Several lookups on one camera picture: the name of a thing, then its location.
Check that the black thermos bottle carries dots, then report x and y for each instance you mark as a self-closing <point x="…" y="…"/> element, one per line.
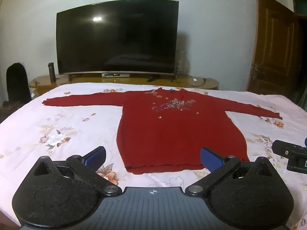
<point x="51" y="73"/>

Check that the grey set-top box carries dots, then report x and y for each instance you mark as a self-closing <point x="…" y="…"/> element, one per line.
<point x="115" y="75"/>

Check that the wooden television cabinet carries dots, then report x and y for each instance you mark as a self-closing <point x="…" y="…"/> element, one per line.
<point x="84" y="79"/>

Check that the dark rounded object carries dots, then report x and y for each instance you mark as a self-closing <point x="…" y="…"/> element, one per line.
<point x="18" y="83"/>

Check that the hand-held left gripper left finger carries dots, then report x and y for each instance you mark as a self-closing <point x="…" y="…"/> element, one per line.
<point x="97" y="157"/>

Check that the floral white bed sheet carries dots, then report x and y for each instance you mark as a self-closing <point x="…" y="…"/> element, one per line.
<point x="72" y="115"/>

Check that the green transom window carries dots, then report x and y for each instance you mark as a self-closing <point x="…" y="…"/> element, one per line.
<point x="301" y="2"/>

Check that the red embellished sweater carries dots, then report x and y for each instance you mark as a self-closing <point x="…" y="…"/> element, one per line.
<point x="177" y="134"/>

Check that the curved black television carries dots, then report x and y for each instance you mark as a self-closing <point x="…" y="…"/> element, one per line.
<point x="117" y="38"/>

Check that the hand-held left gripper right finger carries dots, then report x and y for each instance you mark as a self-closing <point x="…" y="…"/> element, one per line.
<point x="211" y="159"/>

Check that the brown wooden door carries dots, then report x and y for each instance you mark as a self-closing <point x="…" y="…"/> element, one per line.
<point x="273" y="45"/>

